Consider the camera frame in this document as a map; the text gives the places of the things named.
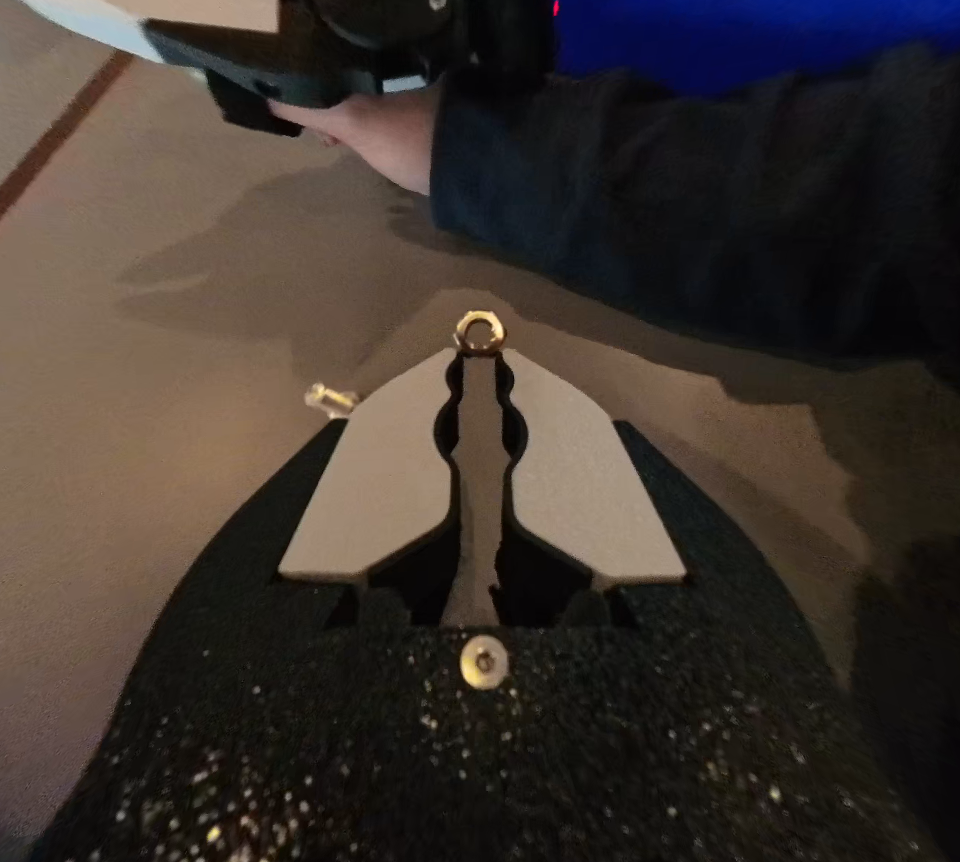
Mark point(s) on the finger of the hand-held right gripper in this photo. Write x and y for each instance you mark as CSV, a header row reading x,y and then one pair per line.
x,y
82,7

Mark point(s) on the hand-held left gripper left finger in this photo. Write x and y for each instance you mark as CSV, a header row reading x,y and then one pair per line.
x,y
375,480

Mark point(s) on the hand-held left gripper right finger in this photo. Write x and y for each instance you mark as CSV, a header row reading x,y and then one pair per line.
x,y
585,487

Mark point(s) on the silver hex bolt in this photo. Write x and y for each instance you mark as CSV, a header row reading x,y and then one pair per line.
x,y
328,398

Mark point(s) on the metal hex nut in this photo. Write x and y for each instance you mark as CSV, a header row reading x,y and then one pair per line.
x,y
460,334

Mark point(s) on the person's right forearm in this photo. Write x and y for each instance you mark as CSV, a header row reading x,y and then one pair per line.
x,y
712,202

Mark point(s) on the person's right hand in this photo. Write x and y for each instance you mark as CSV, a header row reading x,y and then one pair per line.
x,y
382,135

